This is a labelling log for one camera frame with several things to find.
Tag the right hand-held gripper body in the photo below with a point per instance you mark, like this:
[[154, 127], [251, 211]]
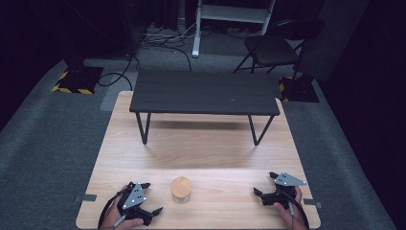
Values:
[[285, 182]]

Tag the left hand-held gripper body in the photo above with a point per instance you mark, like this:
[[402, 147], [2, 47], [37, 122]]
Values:
[[134, 197]]

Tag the person's left hand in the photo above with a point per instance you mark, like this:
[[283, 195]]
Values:
[[112, 218]]

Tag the person's right hand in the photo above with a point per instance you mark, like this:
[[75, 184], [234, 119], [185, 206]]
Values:
[[293, 214]]

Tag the grey tape strip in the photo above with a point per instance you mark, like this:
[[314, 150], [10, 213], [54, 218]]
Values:
[[90, 197], [312, 202]]

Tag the glass jar with wooden lid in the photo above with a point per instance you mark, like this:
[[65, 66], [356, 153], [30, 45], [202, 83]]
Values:
[[181, 188]]

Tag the black base with striped tape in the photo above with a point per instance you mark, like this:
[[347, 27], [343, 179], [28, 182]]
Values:
[[79, 80], [300, 91]]

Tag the black low shelf with legs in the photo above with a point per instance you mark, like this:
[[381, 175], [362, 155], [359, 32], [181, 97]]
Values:
[[204, 92]]

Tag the black folding chair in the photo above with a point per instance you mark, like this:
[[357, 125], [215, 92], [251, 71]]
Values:
[[271, 48]]

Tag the grey upright panel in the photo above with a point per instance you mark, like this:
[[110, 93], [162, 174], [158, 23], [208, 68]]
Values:
[[332, 38]]

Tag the white metal stand frame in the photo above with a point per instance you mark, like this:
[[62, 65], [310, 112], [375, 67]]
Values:
[[223, 12]]

